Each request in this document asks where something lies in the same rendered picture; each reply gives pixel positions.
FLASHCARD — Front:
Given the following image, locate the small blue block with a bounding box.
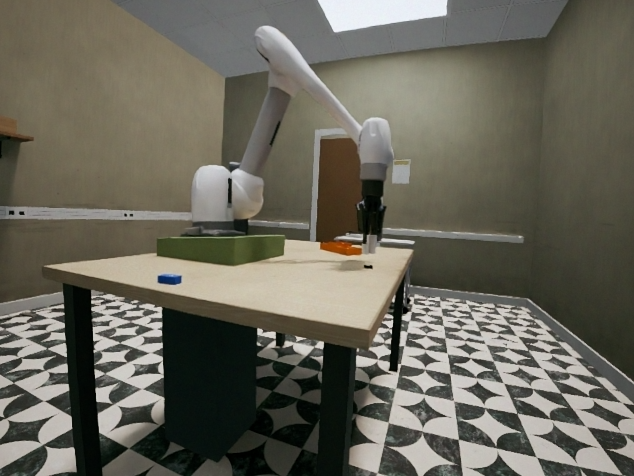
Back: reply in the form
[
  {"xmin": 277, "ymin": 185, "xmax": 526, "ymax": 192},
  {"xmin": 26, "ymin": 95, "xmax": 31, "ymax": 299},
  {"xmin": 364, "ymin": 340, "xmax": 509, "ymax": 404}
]
[{"xmin": 158, "ymin": 274, "xmax": 182, "ymax": 285}]

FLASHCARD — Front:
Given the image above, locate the orange rack of bins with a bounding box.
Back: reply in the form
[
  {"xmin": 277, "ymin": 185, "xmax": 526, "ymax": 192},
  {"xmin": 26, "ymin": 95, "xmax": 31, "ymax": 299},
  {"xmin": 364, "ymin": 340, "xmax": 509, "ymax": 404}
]
[{"xmin": 320, "ymin": 242, "xmax": 362, "ymax": 256}]

